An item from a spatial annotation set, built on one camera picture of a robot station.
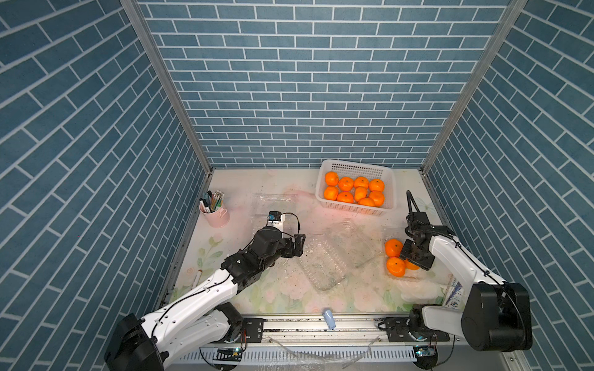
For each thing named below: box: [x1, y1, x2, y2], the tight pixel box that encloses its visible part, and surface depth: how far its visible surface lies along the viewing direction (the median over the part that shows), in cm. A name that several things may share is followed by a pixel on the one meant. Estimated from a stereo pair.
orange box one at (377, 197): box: [369, 190, 385, 208], surface depth 104 cm
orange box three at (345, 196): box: [336, 190, 354, 204], surface depth 105 cm
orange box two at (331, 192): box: [324, 185, 339, 201], surface depth 107 cm
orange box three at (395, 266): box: [385, 256, 406, 278], surface depth 85 cm
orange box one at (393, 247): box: [384, 238, 403, 258], surface depth 89 cm
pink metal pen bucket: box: [198, 203, 230, 229], surface depth 96 cm
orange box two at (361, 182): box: [353, 176, 369, 188], surface depth 111 cm
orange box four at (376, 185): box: [368, 178, 385, 192], surface depth 110 cm
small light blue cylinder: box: [323, 309, 337, 330], surface depth 76 cm
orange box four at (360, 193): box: [354, 186, 368, 202], surface depth 106 cm
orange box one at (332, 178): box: [324, 170, 339, 187], surface depth 112 cm
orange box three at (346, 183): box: [337, 176, 354, 192], surface depth 111 cm
